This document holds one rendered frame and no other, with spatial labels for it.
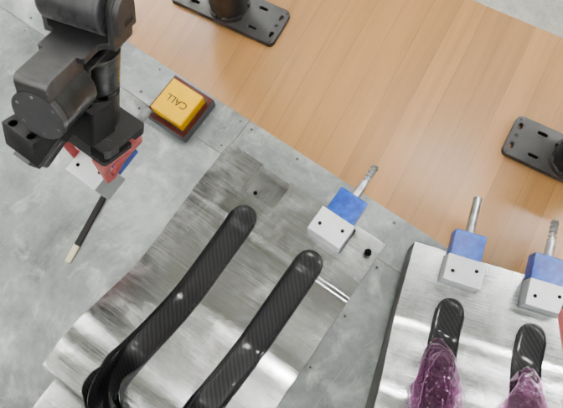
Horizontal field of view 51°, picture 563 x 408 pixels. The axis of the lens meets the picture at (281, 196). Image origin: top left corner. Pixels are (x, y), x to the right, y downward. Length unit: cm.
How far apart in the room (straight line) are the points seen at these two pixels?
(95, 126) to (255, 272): 28
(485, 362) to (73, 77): 60
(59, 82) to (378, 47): 57
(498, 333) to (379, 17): 54
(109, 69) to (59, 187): 37
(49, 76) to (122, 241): 39
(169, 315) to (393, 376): 29
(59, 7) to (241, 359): 46
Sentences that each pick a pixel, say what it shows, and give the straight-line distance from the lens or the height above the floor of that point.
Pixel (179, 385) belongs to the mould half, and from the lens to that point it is 75.
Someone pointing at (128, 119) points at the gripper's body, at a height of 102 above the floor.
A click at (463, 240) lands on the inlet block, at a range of 83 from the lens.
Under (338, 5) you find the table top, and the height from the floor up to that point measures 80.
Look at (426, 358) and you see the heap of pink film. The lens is 79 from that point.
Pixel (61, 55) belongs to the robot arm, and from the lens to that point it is 61.
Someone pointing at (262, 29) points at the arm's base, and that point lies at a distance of 101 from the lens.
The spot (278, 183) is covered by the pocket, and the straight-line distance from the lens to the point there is 83.
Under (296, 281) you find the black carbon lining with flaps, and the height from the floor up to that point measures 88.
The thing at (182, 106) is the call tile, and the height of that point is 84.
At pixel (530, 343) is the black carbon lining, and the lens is 86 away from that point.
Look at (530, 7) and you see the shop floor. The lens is 212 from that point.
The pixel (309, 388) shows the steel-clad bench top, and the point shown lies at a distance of 86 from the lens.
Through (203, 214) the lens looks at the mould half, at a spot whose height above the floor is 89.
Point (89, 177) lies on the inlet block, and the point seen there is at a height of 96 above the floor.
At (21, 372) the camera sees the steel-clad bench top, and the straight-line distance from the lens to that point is 95.
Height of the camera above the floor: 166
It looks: 73 degrees down
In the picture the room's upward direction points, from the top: 8 degrees counter-clockwise
